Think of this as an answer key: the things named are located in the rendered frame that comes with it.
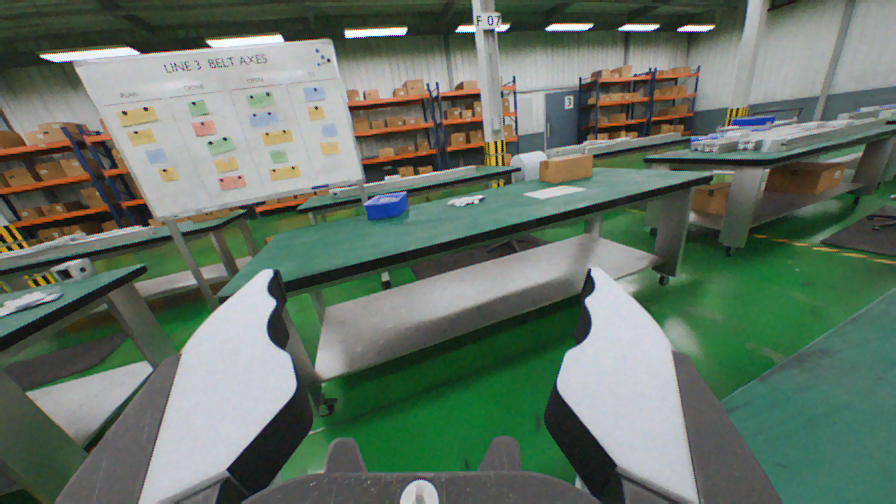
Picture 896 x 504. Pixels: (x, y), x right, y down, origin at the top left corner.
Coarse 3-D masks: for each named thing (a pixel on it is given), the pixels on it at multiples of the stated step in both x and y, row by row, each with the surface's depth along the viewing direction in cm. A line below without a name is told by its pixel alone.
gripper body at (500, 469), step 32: (352, 448) 5; (512, 448) 5; (288, 480) 4; (320, 480) 4; (352, 480) 4; (384, 480) 4; (416, 480) 4; (448, 480) 4; (480, 480) 4; (512, 480) 4; (544, 480) 4
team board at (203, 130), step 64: (128, 64) 152; (192, 64) 161; (256, 64) 171; (320, 64) 183; (128, 128) 161; (192, 128) 171; (256, 128) 183; (320, 128) 195; (192, 192) 182; (256, 192) 195; (192, 256) 199
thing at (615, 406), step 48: (576, 336) 9; (624, 336) 7; (576, 384) 6; (624, 384) 6; (672, 384) 6; (576, 432) 6; (624, 432) 5; (672, 432) 5; (576, 480) 7; (672, 480) 4
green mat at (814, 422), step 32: (864, 320) 39; (800, 352) 36; (832, 352) 35; (864, 352) 34; (768, 384) 33; (800, 384) 32; (832, 384) 31; (864, 384) 31; (736, 416) 30; (768, 416) 29; (800, 416) 29; (832, 416) 28; (864, 416) 27; (768, 448) 27; (800, 448) 26; (832, 448) 25; (864, 448) 25; (800, 480) 24; (832, 480) 23; (864, 480) 23
